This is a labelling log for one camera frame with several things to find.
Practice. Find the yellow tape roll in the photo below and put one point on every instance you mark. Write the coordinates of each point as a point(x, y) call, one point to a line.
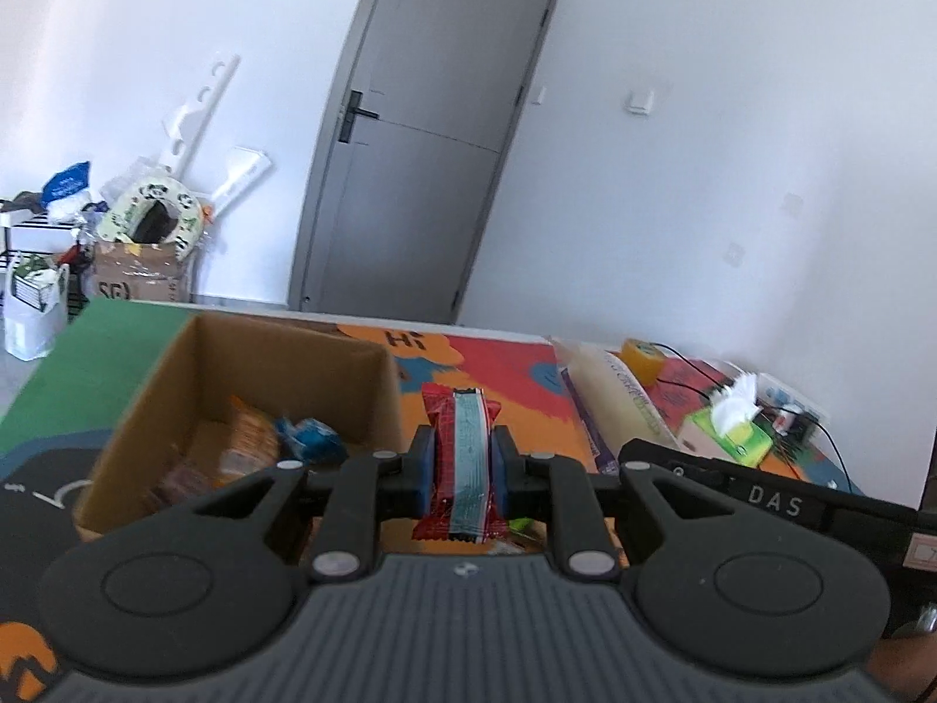
point(645, 360)

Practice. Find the brown SF cardboard box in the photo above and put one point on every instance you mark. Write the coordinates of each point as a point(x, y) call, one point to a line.
point(140, 272)

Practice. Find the large white snack bag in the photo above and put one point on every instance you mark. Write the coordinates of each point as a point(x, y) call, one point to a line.
point(612, 405)

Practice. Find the red snack packet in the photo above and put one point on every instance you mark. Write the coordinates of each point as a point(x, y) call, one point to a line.
point(462, 504)

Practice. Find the panda child toilet seat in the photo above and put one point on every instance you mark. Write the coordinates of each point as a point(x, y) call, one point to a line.
point(155, 210)

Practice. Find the green tissue box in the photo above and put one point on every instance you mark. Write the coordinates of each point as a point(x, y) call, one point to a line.
point(726, 429)

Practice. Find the black power adapter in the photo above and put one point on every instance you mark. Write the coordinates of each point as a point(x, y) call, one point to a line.
point(795, 424)

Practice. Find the grey door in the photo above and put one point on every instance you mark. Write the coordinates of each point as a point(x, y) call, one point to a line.
point(392, 222)

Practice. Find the black door handle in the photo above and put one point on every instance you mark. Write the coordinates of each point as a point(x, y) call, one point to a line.
point(351, 113)

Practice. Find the white plastic shopping bag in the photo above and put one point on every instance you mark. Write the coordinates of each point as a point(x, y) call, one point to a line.
point(34, 305)

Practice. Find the white power strip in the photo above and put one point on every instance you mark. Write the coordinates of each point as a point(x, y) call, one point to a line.
point(775, 393)

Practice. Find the tall white foam piece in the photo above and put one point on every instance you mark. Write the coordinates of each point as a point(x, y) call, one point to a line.
point(187, 123)

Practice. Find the blue snack packet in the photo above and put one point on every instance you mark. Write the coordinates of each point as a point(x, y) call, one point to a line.
point(311, 442)

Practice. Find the short white foam piece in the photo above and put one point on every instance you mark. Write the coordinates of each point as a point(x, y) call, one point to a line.
point(244, 168)

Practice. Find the white wall switch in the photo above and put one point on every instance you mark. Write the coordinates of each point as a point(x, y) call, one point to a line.
point(641, 102)

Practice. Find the orange biscuit packet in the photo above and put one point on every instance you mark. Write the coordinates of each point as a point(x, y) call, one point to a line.
point(250, 445)

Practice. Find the blue plastic bag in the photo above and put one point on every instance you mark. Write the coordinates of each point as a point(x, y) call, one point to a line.
point(71, 181)

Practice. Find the open cardboard box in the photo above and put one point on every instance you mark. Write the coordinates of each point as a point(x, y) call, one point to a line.
point(213, 401)

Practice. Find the black shoe rack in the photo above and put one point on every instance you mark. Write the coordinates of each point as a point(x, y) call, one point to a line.
point(26, 233)

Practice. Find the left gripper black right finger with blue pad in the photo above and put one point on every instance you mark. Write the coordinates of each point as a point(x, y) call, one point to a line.
point(557, 491)

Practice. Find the colourful cartoon play mat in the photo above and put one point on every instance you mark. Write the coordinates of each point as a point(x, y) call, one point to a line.
point(717, 600)

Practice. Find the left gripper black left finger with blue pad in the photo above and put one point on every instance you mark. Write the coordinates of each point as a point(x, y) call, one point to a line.
point(347, 508)

